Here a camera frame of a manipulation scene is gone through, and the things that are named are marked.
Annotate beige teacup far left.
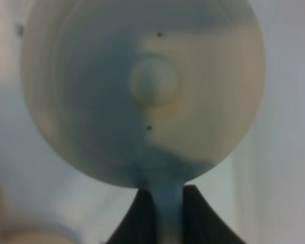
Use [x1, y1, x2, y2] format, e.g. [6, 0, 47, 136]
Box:
[0, 192, 75, 243]

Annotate beige ceramic teapot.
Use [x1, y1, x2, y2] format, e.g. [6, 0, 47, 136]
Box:
[20, 1, 265, 243]

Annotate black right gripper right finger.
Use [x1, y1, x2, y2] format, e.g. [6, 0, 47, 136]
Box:
[183, 185, 245, 244]

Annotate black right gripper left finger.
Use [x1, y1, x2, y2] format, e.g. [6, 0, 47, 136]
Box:
[107, 190, 157, 244]

